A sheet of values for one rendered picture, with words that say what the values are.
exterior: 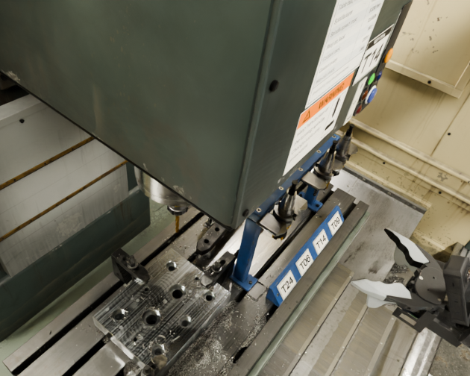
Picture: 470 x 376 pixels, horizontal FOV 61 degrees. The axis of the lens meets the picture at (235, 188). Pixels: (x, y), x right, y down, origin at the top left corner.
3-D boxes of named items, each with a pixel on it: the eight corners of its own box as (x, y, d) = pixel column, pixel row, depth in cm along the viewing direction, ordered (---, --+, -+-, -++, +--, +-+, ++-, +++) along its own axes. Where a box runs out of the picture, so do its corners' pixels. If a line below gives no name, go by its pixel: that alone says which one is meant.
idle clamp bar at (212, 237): (246, 215, 144) (248, 204, 140) (204, 265, 127) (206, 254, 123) (234, 209, 146) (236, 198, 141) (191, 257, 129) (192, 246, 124)
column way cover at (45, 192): (134, 196, 144) (123, 67, 107) (10, 283, 115) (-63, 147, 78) (124, 189, 146) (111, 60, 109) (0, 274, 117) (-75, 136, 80)
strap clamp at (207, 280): (231, 275, 126) (238, 248, 115) (204, 304, 118) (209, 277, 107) (223, 269, 127) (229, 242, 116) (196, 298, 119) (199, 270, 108)
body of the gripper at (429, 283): (386, 312, 69) (455, 358, 65) (408, 287, 63) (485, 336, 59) (402, 283, 74) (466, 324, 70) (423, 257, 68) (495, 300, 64)
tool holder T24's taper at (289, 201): (284, 201, 106) (290, 183, 101) (298, 210, 104) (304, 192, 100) (274, 208, 104) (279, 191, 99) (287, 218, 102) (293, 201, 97)
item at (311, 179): (329, 183, 116) (330, 181, 115) (320, 193, 113) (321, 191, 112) (308, 171, 118) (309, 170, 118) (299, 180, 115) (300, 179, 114)
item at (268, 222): (289, 227, 102) (290, 225, 102) (278, 239, 99) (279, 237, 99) (267, 212, 105) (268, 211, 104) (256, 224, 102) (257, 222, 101)
